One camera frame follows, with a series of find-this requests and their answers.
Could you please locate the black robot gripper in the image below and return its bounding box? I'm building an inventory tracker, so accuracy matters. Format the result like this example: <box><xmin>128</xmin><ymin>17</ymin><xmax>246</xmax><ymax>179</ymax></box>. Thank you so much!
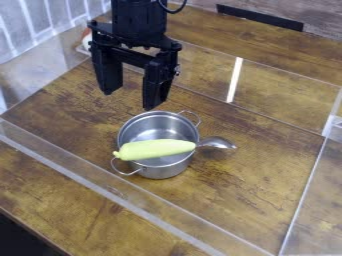
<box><xmin>88</xmin><ymin>0</ymin><xmax>183</xmax><ymax>110</ymax></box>

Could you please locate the small stainless steel pot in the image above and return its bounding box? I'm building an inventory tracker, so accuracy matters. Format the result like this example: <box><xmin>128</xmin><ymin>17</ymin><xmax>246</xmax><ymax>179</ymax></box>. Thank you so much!
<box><xmin>111</xmin><ymin>110</ymin><xmax>202</xmax><ymax>180</ymax></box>

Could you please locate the white red toy mushroom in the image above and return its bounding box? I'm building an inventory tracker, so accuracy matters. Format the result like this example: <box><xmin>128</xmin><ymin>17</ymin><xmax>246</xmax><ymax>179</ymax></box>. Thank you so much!
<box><xmin>81</xmin><ymin>30</ymin><xmax>92</xmax><ymax>51</ymax></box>

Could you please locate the black bar on table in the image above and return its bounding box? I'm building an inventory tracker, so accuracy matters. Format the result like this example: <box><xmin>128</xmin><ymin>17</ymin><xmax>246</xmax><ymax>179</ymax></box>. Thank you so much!
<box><xmin>216</xmin><ymin>4</ymin><xmax>304</xmax><ymax>32</ymax></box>

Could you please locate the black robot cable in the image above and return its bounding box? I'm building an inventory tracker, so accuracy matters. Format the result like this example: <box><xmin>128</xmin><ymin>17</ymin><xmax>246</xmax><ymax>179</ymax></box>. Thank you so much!
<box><xmin>157</xmin><ymin>0</ymin><xmax>189</xmax><ymax>15</ymax></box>

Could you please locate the clear acrylic enclosure wall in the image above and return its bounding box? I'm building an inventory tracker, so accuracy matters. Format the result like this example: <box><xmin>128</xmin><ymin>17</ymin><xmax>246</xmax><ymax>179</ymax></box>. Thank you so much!
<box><xmin>0</xmin><ymin>20</ymin><xmax>342</xmax><ymax>256</ymax></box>

